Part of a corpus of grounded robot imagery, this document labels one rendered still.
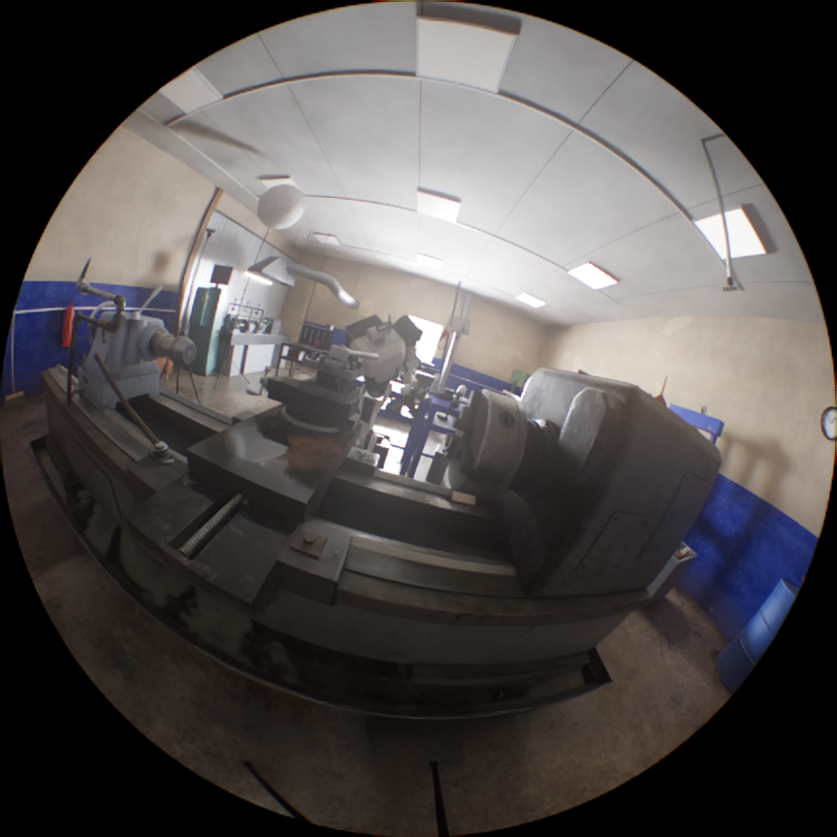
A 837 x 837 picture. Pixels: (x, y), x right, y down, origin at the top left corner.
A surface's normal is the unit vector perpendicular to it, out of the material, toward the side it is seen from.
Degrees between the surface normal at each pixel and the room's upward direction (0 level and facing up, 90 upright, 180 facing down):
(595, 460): 90
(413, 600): 0
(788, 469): 90
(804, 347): 90
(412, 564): 0
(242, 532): 0
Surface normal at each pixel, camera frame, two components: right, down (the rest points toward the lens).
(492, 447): 0.08, 0.00
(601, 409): -0.95, -0.29
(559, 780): 0.30, -0.92
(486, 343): 0.00, 0.25
